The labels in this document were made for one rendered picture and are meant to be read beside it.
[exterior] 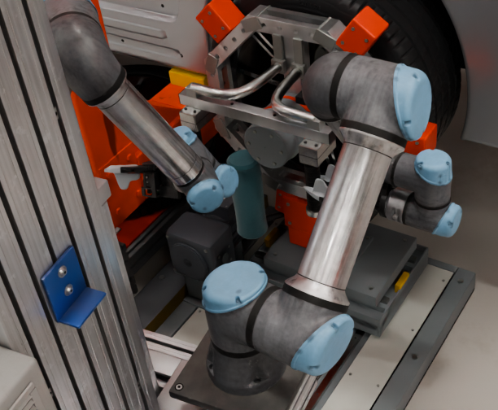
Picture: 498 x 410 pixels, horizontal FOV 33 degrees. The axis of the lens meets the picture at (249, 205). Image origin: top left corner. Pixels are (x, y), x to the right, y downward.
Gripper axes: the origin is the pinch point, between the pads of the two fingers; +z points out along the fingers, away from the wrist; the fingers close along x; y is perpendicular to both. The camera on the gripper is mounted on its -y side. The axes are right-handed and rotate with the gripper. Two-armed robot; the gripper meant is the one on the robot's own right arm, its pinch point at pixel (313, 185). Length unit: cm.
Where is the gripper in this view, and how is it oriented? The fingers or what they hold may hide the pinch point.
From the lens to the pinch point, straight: 196.4
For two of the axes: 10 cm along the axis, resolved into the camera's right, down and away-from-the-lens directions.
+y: -1.1, -7.6, -6.4
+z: -8.3, -2.8, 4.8
